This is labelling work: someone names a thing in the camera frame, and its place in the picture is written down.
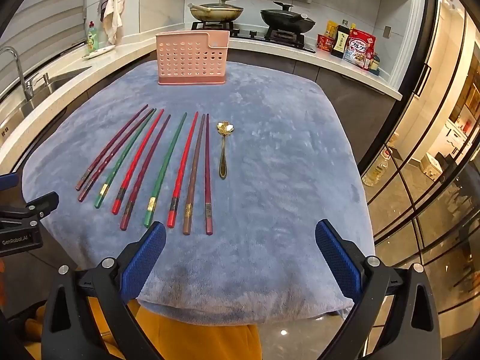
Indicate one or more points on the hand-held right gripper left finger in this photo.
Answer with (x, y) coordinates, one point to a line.
(144, 258)

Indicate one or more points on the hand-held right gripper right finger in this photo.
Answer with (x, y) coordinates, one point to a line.
(337, 258)

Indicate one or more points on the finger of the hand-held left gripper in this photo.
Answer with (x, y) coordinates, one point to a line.
(43, 202)
(7, 180)

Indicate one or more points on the brown chopstick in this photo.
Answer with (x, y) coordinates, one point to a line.
(188, 217)

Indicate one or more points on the maroon chopstick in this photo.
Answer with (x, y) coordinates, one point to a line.
(209, 217)
(90, 187)
(88, 175)
(128, 213)

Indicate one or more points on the pink perforated utensil holder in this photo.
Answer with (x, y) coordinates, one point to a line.
(191, 63)

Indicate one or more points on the red chopstick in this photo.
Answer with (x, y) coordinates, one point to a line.
(119, 202)
(174, 210)

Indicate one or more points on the person's yellow clothing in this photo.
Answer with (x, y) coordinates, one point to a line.
(187, 339)

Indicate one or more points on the cooking oil bottle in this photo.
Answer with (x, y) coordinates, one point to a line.
(375, 170)

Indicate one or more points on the chrome faucet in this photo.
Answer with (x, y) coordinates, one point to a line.
(22, 78)

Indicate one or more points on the glass sliding door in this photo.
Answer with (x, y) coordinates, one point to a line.
(431, 213)

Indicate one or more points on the steel sink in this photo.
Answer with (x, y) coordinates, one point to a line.
(56, 82)

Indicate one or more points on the blue-grey fleece blanket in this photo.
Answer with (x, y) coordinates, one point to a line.
(281, 157)

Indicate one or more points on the gold flower spoon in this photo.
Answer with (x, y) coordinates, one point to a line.
(224, 157)

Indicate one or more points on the patterned plate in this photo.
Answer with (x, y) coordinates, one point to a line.
(98, 52)

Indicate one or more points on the dark lower kitchen cabinet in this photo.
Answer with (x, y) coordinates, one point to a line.
(337, 97)

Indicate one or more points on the white window blind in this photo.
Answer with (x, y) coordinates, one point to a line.
(41, 22)

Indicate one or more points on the green dish soap bottle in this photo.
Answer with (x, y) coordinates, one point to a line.
(92, 41)

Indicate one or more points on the white hanging towel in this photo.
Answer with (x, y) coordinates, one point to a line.
(112, 11)

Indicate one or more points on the purple hanging cloth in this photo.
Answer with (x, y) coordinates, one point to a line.
(104, 0)

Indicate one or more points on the red and white cereal bag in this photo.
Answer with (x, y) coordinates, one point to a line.
(358, 50)

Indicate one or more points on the red instant noodle cup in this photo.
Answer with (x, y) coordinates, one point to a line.
(325, 44)

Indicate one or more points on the dark soy sauce bottle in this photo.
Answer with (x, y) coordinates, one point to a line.
(340, 43)

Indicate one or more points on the yellow snack packet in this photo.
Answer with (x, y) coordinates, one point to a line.
(330, 28)

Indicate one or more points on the black wok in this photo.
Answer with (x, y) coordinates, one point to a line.
(287, 24)

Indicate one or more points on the black gas stove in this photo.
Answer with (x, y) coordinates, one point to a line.
(251, 34)

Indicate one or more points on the black wok lid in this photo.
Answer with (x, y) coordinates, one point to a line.
(285, 13)

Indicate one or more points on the cream wok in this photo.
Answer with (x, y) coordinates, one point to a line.
(215, 15)

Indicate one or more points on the wall socket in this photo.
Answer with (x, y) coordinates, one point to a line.
(387, 32)

